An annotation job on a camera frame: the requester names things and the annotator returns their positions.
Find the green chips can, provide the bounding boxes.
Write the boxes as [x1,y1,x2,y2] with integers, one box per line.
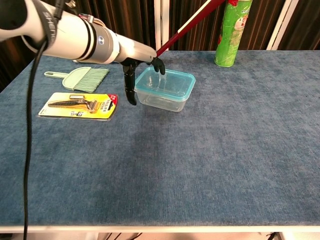
[214,0,253,68]

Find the clear plastic food container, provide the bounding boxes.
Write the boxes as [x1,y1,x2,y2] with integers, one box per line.
[134,66,196,113]

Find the red and white stick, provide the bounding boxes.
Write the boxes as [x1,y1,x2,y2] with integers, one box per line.
[155,0,226,59]

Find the razor in yellow blister pack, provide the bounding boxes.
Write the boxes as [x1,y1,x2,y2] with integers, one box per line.
[38,92,119,122]

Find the light green hand brush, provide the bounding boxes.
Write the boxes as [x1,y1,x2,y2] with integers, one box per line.
[44,66,110,94]

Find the silver and black left hand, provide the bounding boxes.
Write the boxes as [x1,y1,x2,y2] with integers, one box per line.
[115,34,166,106]

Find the teal transparent container lid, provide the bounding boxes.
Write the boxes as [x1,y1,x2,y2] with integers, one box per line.
[134,66,196,102]

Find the blue fabric table cover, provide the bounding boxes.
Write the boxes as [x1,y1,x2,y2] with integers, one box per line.
[0,50,320,227]

